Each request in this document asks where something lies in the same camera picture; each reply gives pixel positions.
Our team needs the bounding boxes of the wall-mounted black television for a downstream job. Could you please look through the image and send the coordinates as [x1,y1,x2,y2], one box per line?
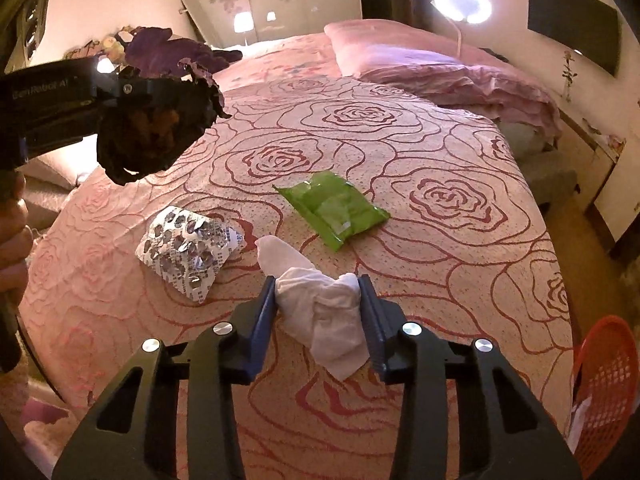
[527,0,620,76]

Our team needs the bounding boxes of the folded pink quilt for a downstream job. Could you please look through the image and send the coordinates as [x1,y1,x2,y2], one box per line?
[324,18,561,143]

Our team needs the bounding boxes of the green plastic packet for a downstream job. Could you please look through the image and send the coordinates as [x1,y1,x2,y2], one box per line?
[274,171,390,252]

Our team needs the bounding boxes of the dark purple garment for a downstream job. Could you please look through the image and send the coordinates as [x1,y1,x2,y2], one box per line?
[115,27,243,81]

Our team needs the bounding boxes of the white cabinet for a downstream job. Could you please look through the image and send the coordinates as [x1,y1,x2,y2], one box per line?
[586,136,640,266]

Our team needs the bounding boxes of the dark brown bag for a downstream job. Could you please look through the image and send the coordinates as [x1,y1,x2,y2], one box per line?
[96,58,230,186]

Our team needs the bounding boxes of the person's left hand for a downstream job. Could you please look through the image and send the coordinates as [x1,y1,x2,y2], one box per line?
[1,172,34,309]

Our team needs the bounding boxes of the bed with rose bedspread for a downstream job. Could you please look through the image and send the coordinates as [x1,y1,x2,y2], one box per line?
[18,31,582,480]

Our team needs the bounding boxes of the white tissue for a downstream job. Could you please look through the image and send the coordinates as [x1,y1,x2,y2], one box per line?
[256,235,369,380]

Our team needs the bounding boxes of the round ring lamp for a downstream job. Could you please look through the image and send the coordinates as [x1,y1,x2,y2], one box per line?
[432,0,492,58]

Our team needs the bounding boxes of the white low desk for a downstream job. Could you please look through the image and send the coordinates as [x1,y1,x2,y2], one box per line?
[556,98,622,212]

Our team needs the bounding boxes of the silver pill blister packs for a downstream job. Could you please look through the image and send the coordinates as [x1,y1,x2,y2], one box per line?
[134,206,244,304]

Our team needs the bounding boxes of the red plastic mesh waste basket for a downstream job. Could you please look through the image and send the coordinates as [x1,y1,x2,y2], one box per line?
[573,315,639,479]

